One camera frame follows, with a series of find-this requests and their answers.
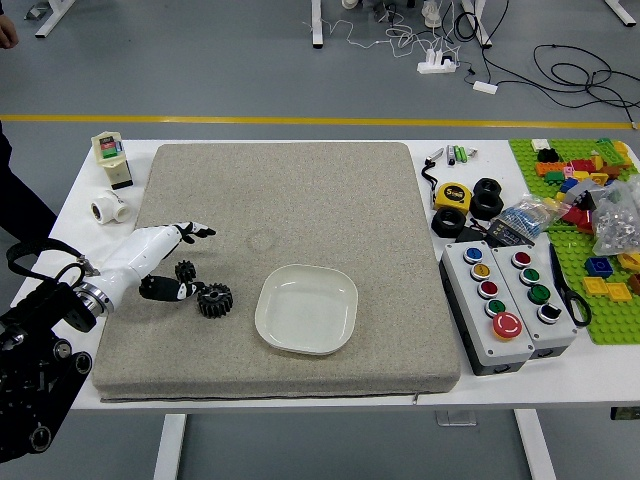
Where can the orange toy brick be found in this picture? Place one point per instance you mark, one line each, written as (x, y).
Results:
(550, 169)

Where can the long green toy brick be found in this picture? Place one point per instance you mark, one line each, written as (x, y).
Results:
(607, 150)

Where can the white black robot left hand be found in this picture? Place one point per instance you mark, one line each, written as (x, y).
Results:
(130, 255)

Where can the black white small cylinder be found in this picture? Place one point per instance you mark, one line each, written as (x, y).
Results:
(449, 155)

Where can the green battery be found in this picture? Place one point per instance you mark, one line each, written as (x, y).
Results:
(456, 153)
(463, 154)

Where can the red toy brick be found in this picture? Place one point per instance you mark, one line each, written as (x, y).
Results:
(586, 165)

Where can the green brick baseplate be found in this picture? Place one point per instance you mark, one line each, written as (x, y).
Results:
(615, 320)

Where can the cream switch box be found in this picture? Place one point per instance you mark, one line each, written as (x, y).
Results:
(111, 155)

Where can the black printed card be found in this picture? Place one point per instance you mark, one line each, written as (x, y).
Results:
(510, 235)

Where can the white desk leg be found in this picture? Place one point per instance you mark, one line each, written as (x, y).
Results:
(479, 25)
(319, 22)
(52, 20)
(625, 11)

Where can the white power strip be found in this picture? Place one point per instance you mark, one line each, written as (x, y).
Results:
(435, 66)

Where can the white pipe tee fitting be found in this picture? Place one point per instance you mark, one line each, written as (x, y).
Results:
(111, 206)

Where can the white power adapter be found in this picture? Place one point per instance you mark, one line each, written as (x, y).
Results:
(485, 87)

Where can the person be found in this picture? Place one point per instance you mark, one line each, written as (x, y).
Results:
(20, 200)

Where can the black toy brick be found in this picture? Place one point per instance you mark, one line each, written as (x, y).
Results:
(547, 156)

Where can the clear bag of blue parts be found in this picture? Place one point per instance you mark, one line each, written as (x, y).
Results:
(525, 217)

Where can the big black gear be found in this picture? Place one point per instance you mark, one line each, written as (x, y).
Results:
(215, 301)

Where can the person's right hand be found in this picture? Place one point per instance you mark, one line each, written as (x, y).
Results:
(6, 32)

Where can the five-button grey control box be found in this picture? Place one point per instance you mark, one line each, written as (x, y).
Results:
(480, 330)

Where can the yellow tape measure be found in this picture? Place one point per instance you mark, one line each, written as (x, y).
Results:
(452, 196)

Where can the blue toy brick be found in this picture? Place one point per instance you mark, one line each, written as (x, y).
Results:
(599, 266)

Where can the white toy brick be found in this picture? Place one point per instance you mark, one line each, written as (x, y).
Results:
(540, 145)

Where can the grey table bracket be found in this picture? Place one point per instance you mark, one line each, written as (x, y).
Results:
(455, 418)

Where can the black scissors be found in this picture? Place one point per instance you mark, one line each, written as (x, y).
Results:
(562, 282)

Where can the black table control panel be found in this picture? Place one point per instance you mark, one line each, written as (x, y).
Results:
(625, 414)

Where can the white square plate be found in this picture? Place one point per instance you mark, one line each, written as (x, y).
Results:
(306, 310)

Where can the white table leg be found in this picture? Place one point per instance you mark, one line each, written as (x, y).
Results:
(169, 447)
(535, 445)

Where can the yellow flat toy brick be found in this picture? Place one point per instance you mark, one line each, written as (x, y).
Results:
(595, 286)
(619, 291)

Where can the four-button grey control box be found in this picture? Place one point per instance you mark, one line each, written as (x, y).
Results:
(557, 330)

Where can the clear bag of silver screws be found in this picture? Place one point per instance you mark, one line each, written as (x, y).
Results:
(617, 225)

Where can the black flat pouch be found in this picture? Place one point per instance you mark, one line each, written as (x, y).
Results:
(472, 235)

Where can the big black nut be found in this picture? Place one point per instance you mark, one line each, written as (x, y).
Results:
(477, 205)
(437, 222)
(479, 185)

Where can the grey-brown mat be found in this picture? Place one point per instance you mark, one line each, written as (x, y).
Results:
(300, 210)

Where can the small black gear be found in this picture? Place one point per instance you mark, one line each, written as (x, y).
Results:
(185, 269)

